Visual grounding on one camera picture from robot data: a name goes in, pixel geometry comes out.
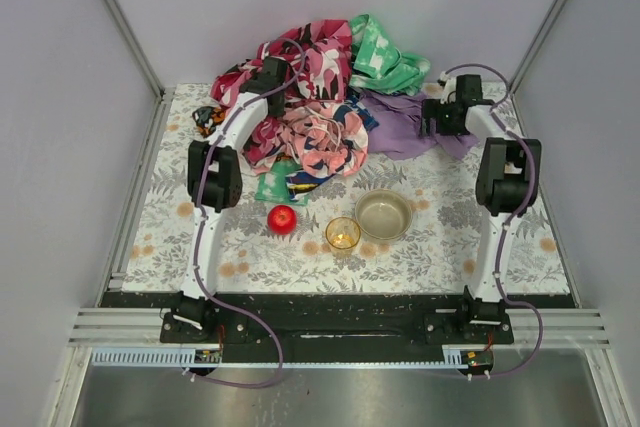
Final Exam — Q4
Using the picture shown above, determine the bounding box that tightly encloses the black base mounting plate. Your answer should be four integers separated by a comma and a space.
159, 291, 516, 348

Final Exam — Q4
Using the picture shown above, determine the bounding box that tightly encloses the pink camouflage cloth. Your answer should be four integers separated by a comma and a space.
209, 19, 354, 178

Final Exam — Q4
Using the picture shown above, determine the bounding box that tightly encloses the green white tie-dye cloth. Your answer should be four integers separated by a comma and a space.
349, 14, 431, 95

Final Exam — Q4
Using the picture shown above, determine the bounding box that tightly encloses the amber transparent plastic cup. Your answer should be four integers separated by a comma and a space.
325, 217, 361, 255

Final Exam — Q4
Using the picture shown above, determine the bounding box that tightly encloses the white slotted cable duct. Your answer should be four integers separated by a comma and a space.
91, 346, 221, 369

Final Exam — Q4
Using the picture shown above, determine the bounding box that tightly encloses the lilac purple cloth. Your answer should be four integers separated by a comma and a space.
359, 90, 479, 160

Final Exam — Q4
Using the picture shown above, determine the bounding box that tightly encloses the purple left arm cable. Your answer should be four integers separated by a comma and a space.
189, 39, 307, 389

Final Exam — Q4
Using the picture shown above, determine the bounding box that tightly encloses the aluminium frame rail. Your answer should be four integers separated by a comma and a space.
69, 308, 163, 347

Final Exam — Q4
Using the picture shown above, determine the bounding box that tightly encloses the beige ceramic bowl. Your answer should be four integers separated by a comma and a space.
354, 189, 413, 242

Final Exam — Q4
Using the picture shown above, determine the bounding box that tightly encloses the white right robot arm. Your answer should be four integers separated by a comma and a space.
421, 72, 542, 343

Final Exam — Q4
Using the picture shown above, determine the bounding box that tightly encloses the pink floral cloth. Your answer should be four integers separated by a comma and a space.
280, 101, 368, 178

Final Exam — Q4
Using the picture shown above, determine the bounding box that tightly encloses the red apple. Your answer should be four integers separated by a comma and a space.
267, 205, 297, 236

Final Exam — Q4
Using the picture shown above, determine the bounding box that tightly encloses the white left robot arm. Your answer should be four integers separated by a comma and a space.
171, 57, 289, 335

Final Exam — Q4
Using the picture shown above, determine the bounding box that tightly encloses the black orange camouflage cloth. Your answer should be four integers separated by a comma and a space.
192, 105, 227, 138

